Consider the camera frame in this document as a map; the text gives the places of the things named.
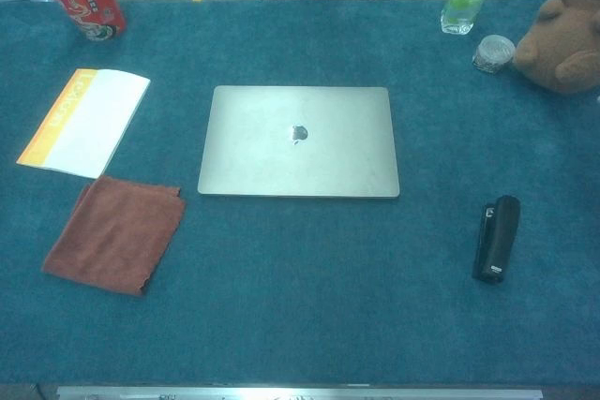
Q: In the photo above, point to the silver laptop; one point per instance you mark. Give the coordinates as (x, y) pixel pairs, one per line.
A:
(262, 156)

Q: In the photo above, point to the teal table cloth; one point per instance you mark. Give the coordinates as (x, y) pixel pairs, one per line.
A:
(300, 287)

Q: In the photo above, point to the brown folded cloth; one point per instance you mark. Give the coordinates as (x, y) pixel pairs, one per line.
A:
(117, 236)

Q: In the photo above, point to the black stapler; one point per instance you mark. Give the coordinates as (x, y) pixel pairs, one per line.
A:
(500, 236)

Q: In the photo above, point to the yellow white Lexicon book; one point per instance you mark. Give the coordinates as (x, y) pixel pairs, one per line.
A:
(89, 128)

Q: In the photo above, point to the small jar with silver lid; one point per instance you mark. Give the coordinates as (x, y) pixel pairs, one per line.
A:
(493, 53)

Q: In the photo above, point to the brown plush toy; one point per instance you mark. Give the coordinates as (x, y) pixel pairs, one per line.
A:
(567, 39)

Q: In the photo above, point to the aluminium rail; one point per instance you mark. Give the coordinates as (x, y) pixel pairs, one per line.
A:
(300, 394)

